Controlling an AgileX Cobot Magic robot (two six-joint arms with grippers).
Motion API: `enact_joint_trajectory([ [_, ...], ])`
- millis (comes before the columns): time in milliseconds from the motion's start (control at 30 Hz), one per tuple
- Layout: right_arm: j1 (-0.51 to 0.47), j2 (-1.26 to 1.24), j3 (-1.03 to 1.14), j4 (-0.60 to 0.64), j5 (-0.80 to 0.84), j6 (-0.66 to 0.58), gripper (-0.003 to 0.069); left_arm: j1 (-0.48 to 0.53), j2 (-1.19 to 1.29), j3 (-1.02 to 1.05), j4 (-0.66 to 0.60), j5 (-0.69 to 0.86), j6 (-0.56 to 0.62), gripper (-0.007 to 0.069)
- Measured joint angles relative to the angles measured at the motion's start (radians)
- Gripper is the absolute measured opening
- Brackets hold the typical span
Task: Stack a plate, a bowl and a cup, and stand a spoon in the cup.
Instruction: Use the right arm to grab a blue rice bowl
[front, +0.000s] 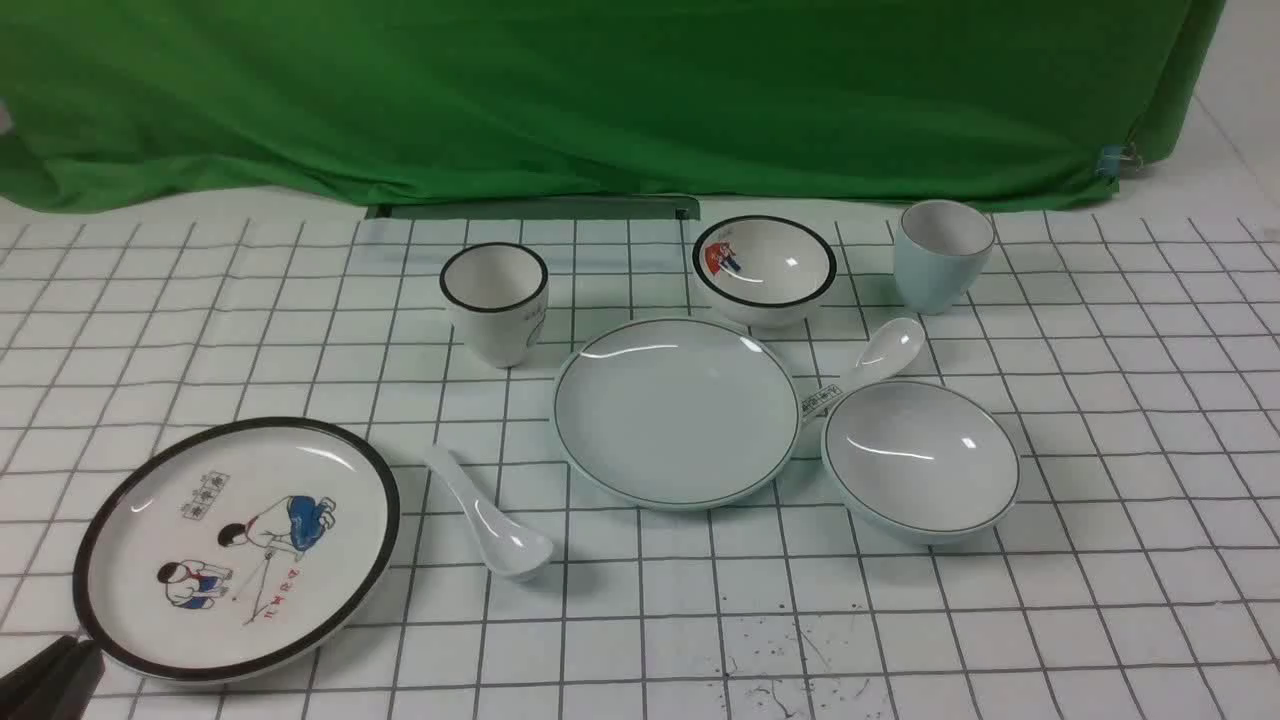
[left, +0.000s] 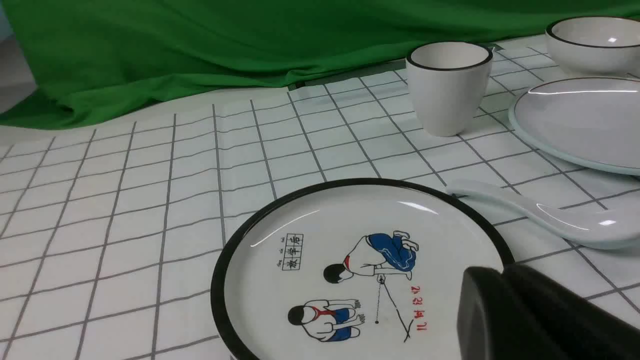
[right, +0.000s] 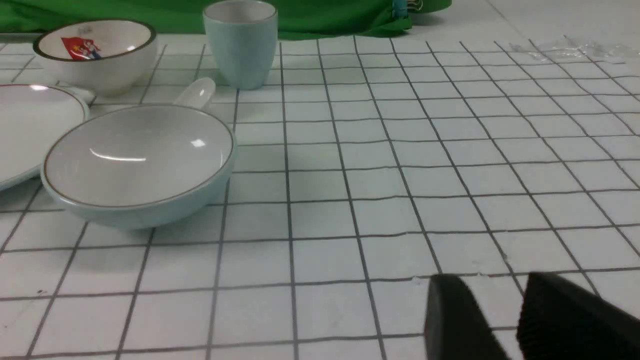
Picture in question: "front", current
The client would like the plain white spoon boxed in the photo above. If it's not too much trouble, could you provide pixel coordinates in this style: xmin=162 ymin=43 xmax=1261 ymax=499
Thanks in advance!
xmin=422 ymin=445 xmax=556 ymax=582

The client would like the dark metal floor strip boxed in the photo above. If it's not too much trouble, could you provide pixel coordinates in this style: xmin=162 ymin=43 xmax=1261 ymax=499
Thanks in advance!
xmin=365 ymin=195 xmax=701 ymax=222

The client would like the white cartoon plate black rim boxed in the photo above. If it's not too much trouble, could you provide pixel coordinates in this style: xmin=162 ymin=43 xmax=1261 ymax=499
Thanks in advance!
xmin=72 ymin=416 xmax=401 ymax=685

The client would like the green backdrop cloth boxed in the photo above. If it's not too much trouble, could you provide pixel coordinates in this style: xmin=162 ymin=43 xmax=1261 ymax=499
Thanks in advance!
xmin=1 ymin=1 xmax=1225 ymax=213

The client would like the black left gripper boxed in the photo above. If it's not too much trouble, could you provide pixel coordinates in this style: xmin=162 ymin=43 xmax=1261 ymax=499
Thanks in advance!
xmin=1 ymin=635 xmax=105 ymax=719

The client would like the pale blue bowl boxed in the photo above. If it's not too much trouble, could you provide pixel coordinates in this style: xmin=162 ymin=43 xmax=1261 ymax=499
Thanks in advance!
xmin=820 ymin=379 xmax=1021 ymax=544

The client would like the white bowl black rim cartoon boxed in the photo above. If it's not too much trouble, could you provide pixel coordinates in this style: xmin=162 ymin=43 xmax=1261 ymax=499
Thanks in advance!
xmin=690 ymin=215 xmax=837 ymax=329

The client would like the white cup black rim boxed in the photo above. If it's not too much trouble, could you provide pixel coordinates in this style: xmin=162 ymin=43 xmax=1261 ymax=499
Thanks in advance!
xmin=439 ymin=242 xmax=550 ymax=369

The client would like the pale blue plate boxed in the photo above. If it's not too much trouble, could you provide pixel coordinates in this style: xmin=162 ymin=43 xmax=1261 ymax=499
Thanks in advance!
xmin=549 ymin=316 xmax=804 ymax=511

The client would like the white spoon with label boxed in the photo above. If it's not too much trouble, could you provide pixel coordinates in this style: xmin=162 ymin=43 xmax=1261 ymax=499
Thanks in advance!
xmin=801 ymin=316 xmax=925 ymax=424

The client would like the pale blue cup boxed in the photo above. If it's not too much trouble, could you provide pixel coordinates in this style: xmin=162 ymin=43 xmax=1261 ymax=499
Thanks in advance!
xmin=893 ymin=199 xmax=996 ymax=315

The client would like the blue binder clip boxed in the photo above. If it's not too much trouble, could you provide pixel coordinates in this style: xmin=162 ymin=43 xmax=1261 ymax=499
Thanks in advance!
xmin=1094 ymin=142 xmax=1146 ymax=179

